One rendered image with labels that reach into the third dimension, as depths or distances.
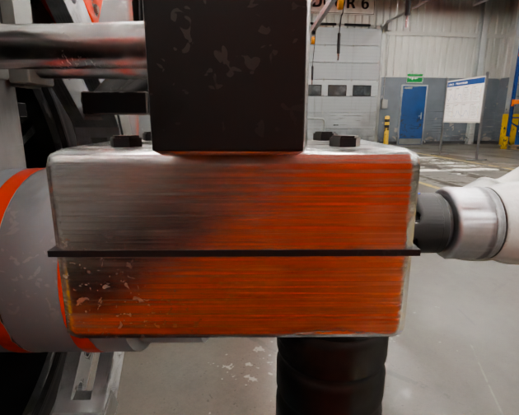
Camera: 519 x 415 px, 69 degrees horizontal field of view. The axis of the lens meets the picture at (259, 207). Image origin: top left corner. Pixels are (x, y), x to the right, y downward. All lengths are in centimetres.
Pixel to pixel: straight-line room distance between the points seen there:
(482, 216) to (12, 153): 47
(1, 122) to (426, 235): 42
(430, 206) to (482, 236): 7
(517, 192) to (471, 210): 6
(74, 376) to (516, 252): 55
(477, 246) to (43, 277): 44
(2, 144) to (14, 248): 9
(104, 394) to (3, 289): 29
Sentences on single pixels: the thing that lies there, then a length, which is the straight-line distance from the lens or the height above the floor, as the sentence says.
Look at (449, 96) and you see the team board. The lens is 1115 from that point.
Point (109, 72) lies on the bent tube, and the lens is 33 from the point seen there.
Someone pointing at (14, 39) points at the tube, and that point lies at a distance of 28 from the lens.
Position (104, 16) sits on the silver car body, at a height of 117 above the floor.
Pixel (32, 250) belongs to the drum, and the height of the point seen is 88.
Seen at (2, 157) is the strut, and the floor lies 93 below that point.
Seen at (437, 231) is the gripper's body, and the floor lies 83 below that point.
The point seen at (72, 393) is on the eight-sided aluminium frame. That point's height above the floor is 63.
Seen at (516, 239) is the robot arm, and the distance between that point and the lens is 52.
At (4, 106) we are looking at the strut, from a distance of 34.
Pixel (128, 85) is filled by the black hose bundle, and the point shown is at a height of 99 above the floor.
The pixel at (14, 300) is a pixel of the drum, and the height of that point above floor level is 85.
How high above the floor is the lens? 96
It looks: 13 degrees down
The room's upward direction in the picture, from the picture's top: straight up
